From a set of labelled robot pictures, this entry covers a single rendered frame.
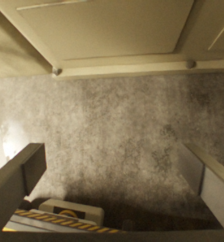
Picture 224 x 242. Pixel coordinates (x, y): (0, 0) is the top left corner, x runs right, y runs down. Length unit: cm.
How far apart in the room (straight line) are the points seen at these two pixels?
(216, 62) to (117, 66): 46
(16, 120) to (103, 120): 47
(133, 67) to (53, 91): 43
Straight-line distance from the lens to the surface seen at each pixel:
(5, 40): 81
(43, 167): 17
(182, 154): 17
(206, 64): 95
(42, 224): 63
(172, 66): 91
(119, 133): 85
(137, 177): 86
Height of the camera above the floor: 85
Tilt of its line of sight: 79 degrees down
